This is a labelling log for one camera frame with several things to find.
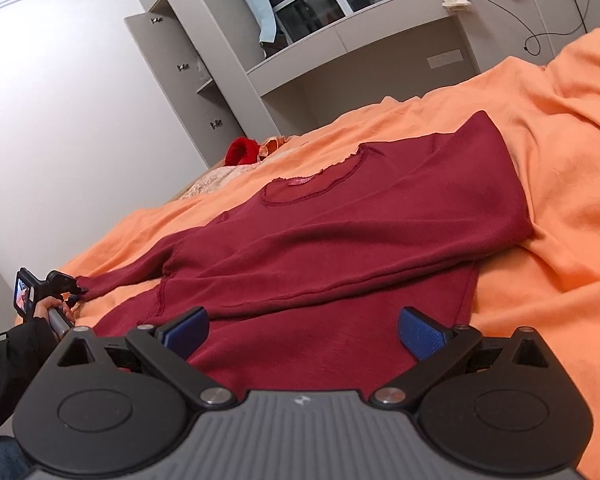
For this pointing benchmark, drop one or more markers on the white wall socket plate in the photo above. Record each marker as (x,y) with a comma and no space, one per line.
(445,59)

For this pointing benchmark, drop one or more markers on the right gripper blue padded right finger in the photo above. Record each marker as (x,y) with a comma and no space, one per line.
(441,353)

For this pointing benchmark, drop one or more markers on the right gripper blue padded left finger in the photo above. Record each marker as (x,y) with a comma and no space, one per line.
(164,352)

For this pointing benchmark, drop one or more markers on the grey window desk unit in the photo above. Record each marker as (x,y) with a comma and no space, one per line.
(379,52)

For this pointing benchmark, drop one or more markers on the floral pink cloth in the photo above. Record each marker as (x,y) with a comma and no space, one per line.
(214,179)

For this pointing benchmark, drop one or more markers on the open grey wardrobe door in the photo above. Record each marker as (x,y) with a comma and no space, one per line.
(186,82)

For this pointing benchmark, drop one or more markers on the person's left hand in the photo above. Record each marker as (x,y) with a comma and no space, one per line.
(43,307)

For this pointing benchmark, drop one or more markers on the bright red cloth item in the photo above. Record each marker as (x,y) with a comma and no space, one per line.
(242,151)

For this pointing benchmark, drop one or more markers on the dark red long-sleeve sweater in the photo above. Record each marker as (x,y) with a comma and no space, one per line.
(304,282)

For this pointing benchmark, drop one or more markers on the orange bed duvet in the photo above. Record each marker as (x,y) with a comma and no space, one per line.
(526,405)

